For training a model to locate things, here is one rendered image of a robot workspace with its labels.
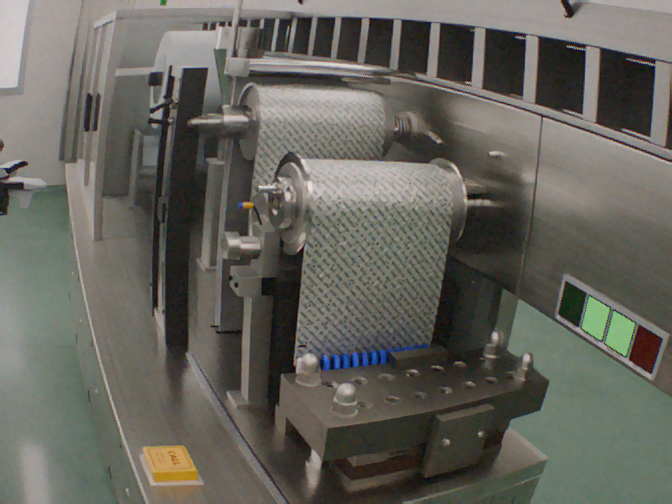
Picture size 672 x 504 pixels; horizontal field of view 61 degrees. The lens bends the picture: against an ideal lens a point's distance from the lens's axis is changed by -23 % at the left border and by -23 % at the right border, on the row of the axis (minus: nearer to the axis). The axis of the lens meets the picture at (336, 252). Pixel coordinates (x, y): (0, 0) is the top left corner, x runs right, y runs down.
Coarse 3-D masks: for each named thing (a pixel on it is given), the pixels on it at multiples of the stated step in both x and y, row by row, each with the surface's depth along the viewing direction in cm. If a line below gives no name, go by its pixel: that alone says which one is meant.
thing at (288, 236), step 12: (288, 168) 103; (300, 180) 100; (300, 192) 100; (456, 192) 110; (300, 204) 100; (456, 204) 110; (300, 216) 100; (456, 216) 110; (300, 228) 100; (288, 240) 104
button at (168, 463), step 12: (144, 456) 92; (156, 456) 90; (168, 456) 91; (180, 456) 91; (156, 468) 87; (168, 468) 88; (180, 468) 88; (192, 468) 89; (156, 480) 87; (168, 480) 87; (180, 480) 88; (192, 480) 89
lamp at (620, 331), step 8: (616, 312) 85; (616, 320) 85; (624, 320) 83; (616, 328) 85; (624, 328) 83; (632, 328) 82; (608, 336) 86; (616, 336) 85; (624, 336) 83; (608, 344) 86; (616, 344) 85; (624, 344) 83; (624, 352) 83
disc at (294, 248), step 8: (288, 152) 104; (280, 160) 107; (288, 160) 104; (296, 160) 101; (280, 168) 107; (304, 168) 99; (288, 176) 104; (304, 176) 99; (304, 184) 99; (304, 192) 99; (312, 200) 98; (312, 208) 98; (304, 216) 99; (304, 224) 99; (304, 232) 99; (280, 240) 108; (296, 240) 102; (304, 240) 100; (288, 248) 105; (296, 248) 102
